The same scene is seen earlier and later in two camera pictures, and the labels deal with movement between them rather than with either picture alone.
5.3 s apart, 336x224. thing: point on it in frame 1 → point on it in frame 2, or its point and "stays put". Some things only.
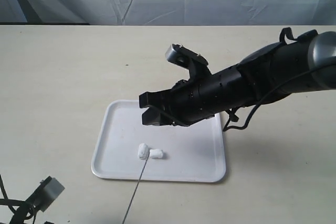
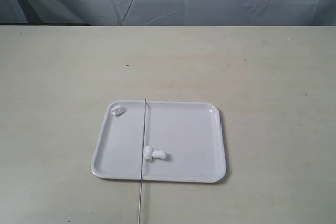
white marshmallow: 143,151 → 148,153
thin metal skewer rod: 133,198 → 143,163
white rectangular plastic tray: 192,153 stays put
